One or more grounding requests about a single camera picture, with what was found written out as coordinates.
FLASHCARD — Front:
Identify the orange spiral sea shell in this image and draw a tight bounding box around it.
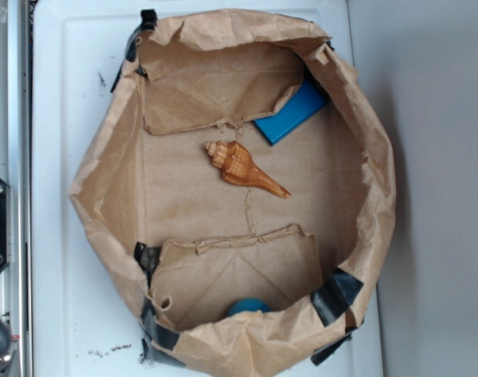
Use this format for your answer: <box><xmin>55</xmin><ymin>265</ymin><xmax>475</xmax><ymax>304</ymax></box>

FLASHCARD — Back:
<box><xmin>204</xmin><ymin>141</ymin><xmax>290</xmax><ymax>199</ymax></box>

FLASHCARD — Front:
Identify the brown paper bag bin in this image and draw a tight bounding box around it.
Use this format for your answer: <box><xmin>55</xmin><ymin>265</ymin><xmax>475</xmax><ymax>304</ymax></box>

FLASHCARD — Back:
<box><xmin>70</xmin><ymin>9</ymin><xmax>396</xmax><ymax>376</ymax></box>

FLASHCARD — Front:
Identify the blue rectangular block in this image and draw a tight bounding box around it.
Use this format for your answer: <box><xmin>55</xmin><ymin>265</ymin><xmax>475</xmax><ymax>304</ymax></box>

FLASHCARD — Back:
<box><xmin>253</xmin><ymin>79</ymin><xmax>328</xmax><ymax>146</ymax></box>

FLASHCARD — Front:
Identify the blue round ball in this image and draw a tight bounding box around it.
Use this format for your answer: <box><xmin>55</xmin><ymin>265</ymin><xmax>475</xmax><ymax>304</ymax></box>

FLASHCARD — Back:
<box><xmin>227</xmin><ymin>298</ymin><xmax>271</xmax><ymax>317</ymax></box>

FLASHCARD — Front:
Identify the aluminium frame rail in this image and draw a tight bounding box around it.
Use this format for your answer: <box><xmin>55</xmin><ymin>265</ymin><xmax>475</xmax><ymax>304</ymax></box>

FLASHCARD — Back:
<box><xmin>0</xmin><ymin>1</ymin><xmax>33</xmax><ymax>376</ymax></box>

